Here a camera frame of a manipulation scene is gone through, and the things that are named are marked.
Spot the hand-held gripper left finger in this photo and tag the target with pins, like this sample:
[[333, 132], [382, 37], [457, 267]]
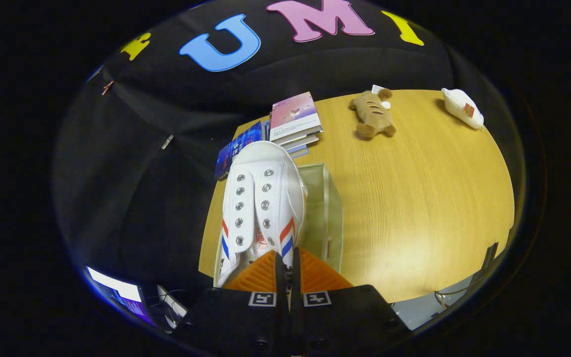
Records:
[[280, 307]]

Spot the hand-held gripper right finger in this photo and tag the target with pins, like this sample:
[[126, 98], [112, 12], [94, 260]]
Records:
[[296, 307]]

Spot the green fabric storage box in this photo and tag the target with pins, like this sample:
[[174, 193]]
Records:
[[322, 208]]

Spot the light blue book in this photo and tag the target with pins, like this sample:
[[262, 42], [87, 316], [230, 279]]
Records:
[[301, 152]]

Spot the computer monitor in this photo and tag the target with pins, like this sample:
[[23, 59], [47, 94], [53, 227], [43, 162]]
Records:
[[122, 295]]

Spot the grey book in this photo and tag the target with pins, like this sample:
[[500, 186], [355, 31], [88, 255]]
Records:
[[305, 144]]

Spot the dark blue book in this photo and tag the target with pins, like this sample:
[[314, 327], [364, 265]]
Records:
[[236, 146]]

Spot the white book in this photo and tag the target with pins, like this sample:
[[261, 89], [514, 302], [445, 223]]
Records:
[[300, 136]]

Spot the pink cover book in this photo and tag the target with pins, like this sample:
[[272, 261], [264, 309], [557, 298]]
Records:
[[293, 111]]

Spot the silver clip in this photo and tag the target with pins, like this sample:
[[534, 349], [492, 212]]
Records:
[[167, 142]]

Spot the brown plush toy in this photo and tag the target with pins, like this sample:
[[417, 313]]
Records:
[[372, 114]]

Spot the white pouch with red label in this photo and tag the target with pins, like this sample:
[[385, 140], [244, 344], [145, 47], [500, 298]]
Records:
[[461, 106]]

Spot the red clip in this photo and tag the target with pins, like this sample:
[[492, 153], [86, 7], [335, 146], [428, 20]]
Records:
[[107, 88]]

